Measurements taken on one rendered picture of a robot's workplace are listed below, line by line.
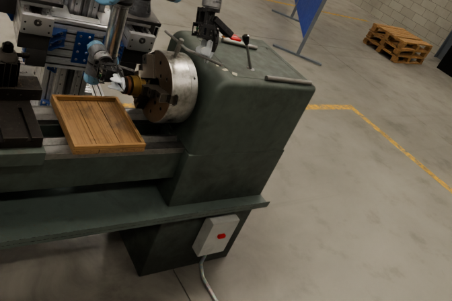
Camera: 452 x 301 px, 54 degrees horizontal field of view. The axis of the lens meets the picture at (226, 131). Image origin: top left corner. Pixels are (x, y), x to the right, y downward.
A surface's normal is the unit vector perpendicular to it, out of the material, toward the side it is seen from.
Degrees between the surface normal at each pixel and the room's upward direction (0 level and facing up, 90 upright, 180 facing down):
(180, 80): 47
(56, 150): 0
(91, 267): 0
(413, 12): 90
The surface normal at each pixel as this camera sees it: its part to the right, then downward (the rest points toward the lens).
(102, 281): 0.36, -0.80
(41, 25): 0.40, 0.61
